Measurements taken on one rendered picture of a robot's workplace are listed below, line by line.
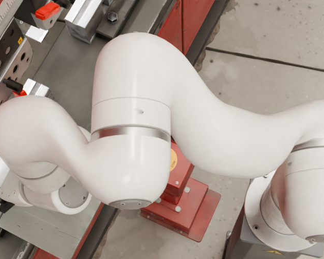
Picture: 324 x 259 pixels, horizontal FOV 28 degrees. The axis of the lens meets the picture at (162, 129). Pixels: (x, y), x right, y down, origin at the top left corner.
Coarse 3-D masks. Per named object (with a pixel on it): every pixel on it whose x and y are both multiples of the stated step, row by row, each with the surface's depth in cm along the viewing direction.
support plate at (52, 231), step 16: (16, 208) 142; (32, 208) 142; (96, 208) 142; (0, 224) 141; (16, 224) 141; (32, 224) 141; (48, 224) 141; (64, 224) 141; (80, 224) 141; (32, 240) 140; (48, 240) 140; (64, 240) 140; (80, 240) 140; (64, 256) 139
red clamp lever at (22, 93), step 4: (4, 80) 125; (8, 80) 125; (12, 80) 125; (8, 84) 125; (12, 84) 124; (16, 84) 124; (20, 84) 125; (12, 88) 125; (16, 88) 124; (20, 88) 125; (16, 92) 128; (20, 92) 127; (24, 92) 128; (16, 96) 129
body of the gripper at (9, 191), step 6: (12, 174) 134; (6, 180) 135; (12, 180) 132; (18, 180) 130; (6, 186) 133; (12, 186) 131; (18, 186) 129; (0, 192) 134; (6, 192) 132; (12, 192) 130; (18, 192) 128; (6, 198) 132; (12, 198) 129; (18, 198) 128; (18, 204) 131; (24, 204) 129
